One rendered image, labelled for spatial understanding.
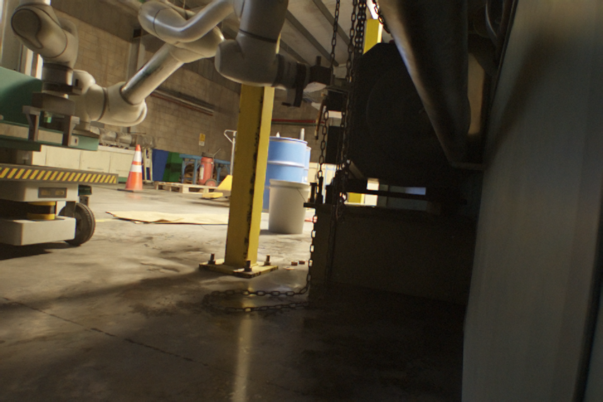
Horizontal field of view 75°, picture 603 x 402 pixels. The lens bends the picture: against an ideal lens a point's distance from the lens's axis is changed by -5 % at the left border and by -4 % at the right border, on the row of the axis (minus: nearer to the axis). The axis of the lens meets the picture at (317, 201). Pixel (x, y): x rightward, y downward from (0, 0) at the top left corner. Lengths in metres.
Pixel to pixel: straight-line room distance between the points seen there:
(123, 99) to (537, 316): 1.90
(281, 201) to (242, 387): 2.27
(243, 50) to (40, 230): 1.02
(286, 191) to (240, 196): 1.34
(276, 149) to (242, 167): 3.17
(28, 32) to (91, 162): 7.94
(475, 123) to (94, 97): 1.52
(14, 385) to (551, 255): 0.76
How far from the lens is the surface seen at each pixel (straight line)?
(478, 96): 1.46
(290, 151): 4.78
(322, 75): 1.15
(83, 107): 1.98
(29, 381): 0.82
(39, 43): 1.41
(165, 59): 1.76
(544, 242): 0.21
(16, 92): 1.97
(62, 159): 8.84
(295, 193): 2.94
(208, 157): 10.26
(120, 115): 2.03
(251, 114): 1.62
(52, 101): 1.53
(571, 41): 0.21
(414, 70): 0.32
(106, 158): 9.49
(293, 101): 1.15
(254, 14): 1.08
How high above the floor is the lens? 0.35
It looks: 2 degrees down
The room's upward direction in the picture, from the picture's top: 6 degrees clockwise
